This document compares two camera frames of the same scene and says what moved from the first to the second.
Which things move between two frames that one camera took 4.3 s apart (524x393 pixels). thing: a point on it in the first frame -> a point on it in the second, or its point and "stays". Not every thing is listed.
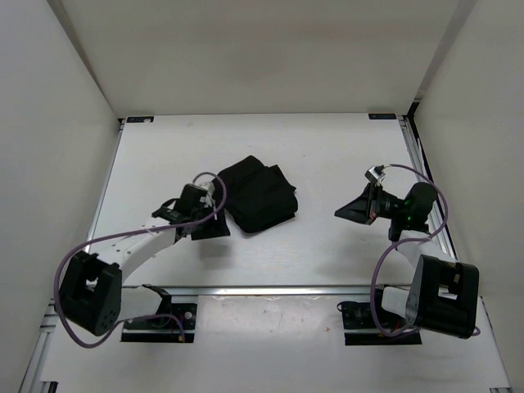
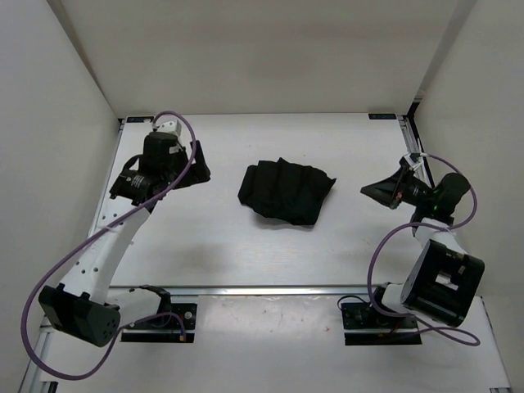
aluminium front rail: [252, 291] stays
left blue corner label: [139, 119] stays
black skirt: [257, 197] -> [284, 191]
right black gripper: [365, 208] -> [388, 191]
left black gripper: [216, 228] -> [200, 173]
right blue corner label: [381, 115] stays
